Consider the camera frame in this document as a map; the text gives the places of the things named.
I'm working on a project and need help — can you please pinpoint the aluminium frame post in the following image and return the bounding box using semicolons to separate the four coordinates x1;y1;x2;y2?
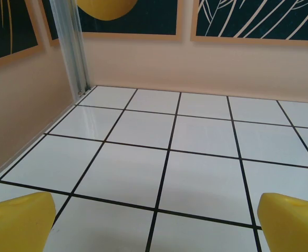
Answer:
50;0;91;98

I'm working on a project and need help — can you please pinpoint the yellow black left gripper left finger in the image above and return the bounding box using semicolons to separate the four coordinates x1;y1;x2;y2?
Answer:
0;191;56;252

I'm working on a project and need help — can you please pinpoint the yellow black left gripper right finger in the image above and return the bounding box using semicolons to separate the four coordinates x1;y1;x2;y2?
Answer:
258;192;308;252

